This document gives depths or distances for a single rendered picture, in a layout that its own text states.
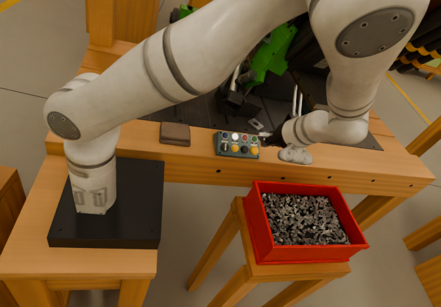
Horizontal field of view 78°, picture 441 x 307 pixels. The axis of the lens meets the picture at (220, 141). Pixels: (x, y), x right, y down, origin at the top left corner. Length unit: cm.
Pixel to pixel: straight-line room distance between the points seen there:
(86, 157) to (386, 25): 48
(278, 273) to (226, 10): 72
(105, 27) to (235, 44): 102
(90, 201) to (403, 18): 61
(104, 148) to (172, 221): 124
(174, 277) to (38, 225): 99
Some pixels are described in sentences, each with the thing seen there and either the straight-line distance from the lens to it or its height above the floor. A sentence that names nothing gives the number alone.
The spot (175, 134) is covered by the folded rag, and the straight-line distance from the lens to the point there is 86.
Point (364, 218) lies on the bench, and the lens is 164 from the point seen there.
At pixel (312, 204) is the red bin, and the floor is 88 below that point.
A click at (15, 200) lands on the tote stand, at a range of 102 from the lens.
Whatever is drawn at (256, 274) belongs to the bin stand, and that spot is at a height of 80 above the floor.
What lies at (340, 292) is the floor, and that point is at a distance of 203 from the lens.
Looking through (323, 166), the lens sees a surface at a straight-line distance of 108.
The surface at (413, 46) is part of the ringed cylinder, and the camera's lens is 94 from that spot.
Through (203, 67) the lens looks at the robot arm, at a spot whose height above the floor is 137.
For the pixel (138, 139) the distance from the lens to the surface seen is 87.
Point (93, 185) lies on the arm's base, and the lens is 61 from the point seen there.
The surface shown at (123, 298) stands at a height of 66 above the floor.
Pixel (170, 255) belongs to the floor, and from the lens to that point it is 166.
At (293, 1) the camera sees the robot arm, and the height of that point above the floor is 145.
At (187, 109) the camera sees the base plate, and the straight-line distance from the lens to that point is 102.
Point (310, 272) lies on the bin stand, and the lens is 92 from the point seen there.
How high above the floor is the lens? 151
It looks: 41 degrees down
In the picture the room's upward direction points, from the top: 23 degrees clockwise
